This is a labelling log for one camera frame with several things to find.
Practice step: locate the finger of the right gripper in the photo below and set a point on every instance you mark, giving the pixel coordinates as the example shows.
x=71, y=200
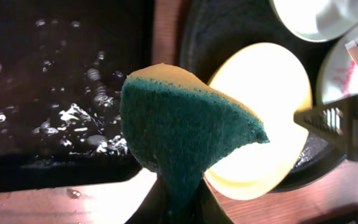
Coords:
x=330, y=122

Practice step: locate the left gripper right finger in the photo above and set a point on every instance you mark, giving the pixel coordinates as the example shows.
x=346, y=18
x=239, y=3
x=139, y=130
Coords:
x=208, y=209

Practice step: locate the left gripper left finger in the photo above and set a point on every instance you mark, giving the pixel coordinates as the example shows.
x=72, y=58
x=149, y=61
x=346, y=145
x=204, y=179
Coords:
x=154, y=207

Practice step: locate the light blue plate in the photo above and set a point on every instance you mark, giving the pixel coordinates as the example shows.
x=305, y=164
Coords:
x=338, y=75
x=317, y=20

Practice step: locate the yellow plate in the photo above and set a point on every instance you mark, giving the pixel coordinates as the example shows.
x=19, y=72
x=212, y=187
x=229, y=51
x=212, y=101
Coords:
x=272, y=82

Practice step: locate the green yellow sponge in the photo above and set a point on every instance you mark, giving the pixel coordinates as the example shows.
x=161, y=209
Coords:
x=178, y=127

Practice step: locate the black round tray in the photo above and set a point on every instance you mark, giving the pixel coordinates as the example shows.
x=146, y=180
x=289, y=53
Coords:
x=216, y=29

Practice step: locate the black rectangular tray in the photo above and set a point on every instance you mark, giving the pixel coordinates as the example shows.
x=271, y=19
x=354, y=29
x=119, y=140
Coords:
x=62, y=67

